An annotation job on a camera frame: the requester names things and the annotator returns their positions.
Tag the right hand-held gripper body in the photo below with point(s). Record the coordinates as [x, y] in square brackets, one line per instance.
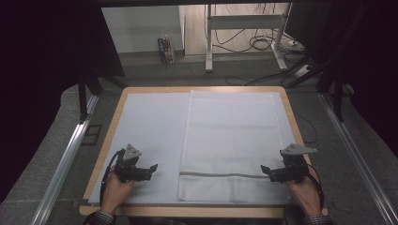
[294, 170]

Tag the white power strip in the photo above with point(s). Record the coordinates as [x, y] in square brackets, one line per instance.
[302, 70]

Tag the white desk frame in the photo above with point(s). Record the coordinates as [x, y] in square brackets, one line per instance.
[244, 22]

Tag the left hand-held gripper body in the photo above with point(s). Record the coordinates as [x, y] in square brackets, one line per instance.
[128, 170]

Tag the blue printed carton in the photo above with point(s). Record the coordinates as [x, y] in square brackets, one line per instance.
[165, 50]

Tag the aluminium rail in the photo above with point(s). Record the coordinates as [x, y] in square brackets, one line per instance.
[356, 156]
[67, 159]

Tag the person's left hand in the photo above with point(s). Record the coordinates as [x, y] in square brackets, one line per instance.
[115, 193]

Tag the person's right hand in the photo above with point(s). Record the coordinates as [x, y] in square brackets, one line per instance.
[305, 195]

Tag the black metal stand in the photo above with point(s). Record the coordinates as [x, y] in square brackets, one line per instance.
[338, 100]
[83, 100]

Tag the dark curtain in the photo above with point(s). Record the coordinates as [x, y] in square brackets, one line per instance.
[47, 78]
[369, 62]

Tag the white cloth towel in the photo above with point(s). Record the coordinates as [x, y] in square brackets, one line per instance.
[231, 143]

